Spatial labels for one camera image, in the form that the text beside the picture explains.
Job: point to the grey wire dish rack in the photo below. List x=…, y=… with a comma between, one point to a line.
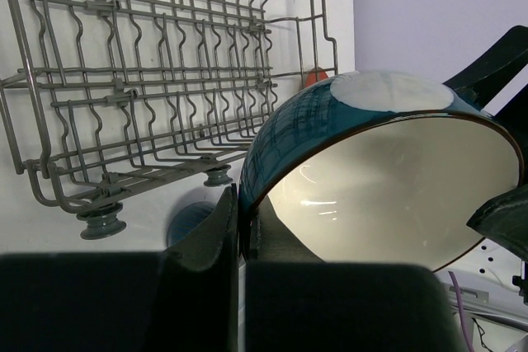
x=104, y=100

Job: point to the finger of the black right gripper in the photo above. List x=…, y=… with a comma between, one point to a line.
x=480, y=82
x=503, y=220

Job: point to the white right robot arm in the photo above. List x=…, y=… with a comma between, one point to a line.
x=485, y=274

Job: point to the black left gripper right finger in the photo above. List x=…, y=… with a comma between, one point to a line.
x=295, y=302

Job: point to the dark blue ribbed mug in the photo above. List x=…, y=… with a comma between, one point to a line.
x=186, y=220

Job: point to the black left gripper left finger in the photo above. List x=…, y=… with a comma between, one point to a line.
x=184, y=298

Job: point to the red orange plate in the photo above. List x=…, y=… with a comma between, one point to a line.
x=314, y=76

